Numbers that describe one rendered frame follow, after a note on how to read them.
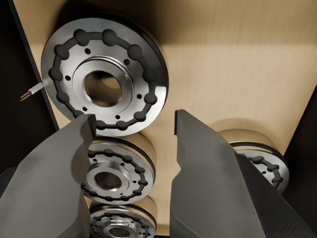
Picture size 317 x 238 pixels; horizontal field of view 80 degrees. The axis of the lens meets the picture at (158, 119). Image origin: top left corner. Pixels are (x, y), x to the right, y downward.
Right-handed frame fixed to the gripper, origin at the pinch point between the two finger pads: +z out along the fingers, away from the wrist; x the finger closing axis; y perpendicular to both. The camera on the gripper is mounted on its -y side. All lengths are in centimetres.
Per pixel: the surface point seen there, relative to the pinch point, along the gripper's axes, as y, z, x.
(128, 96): 0.6, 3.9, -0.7
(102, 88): 1.1, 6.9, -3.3
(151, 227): 21.0, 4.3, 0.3
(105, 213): 18.6, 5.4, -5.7
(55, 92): 0.6, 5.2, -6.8
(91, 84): 0.2, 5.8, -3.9
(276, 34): -3.2, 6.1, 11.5
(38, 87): 0.0, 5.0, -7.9
